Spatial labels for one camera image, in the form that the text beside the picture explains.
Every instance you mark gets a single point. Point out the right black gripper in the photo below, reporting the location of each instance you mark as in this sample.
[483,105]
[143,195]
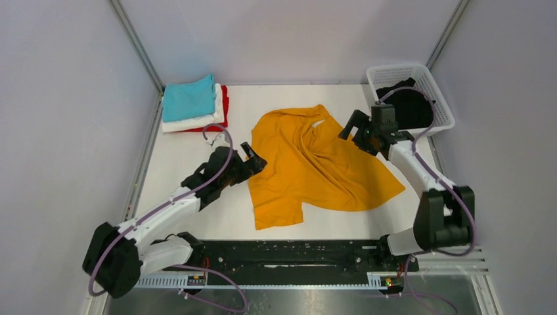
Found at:
[358,119]

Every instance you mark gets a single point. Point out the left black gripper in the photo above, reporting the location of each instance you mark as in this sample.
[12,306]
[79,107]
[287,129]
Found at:
[251,166]

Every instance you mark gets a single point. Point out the yellow t-shirt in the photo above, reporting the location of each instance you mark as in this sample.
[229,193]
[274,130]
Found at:
[307,162]

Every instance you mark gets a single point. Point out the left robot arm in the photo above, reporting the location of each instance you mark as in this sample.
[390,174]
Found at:
[118,256]

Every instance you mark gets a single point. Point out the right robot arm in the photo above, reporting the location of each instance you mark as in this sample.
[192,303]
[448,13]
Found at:
[445,214]

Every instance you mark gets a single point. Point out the folded red t-shirt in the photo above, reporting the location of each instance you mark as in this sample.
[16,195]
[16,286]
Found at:
[225,113]

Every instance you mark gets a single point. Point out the white plastic basket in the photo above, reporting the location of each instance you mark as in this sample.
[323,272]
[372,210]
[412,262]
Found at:
[379,77]

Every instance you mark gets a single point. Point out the black t-shirt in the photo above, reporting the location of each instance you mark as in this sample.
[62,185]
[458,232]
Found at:
[412,110]

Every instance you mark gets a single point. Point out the folded white t-shirt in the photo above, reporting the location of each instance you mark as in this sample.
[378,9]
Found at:
[177,126]

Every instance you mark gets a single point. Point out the folded teal t-shirt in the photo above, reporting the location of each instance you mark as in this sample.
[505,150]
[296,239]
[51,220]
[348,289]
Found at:
[189,100]

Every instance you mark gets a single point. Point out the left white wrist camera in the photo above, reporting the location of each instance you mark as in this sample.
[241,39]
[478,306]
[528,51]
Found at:
[219,141]

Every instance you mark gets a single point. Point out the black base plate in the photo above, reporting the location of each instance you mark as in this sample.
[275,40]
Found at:
[300,262]

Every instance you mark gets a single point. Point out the white slotted cable duct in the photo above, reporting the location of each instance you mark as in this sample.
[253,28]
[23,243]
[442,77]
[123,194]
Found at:
[173,280]

